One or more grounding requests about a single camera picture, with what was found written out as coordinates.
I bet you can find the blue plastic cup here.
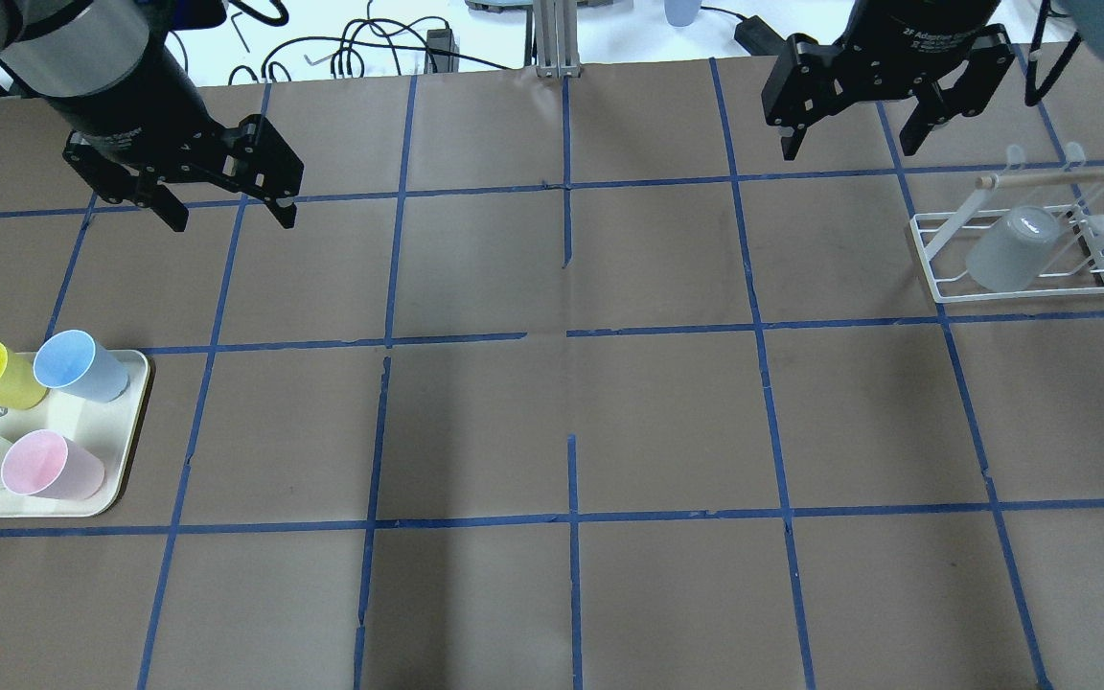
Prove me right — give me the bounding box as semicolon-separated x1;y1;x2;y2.
34;331;130;403

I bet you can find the black power adapter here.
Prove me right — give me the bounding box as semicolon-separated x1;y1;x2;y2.
424;26;459;74

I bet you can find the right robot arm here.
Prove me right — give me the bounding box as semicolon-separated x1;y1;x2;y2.
761;1;1104;161

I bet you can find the cream plastic tray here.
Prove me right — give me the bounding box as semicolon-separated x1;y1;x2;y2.
0;350;152;518

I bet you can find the grey plastic cup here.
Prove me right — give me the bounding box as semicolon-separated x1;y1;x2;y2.
965;205;1062;291

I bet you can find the pink plastic cup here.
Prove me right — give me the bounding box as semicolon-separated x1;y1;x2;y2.
0;429;106;499

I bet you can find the black cable bundle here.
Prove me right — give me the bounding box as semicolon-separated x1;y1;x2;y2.
226;0;514;87

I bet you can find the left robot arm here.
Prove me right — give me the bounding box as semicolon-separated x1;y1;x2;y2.
0;1;304;232

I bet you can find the aluminium frame post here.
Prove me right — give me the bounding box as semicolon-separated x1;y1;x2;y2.
531;0;582;79

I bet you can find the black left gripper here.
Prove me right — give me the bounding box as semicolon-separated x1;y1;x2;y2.
62;57;304;233

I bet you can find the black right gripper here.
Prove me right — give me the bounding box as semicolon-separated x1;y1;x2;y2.
761;1;1015;161

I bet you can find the white wire cup rack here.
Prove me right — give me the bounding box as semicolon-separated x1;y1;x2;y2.
907;144;1104;305

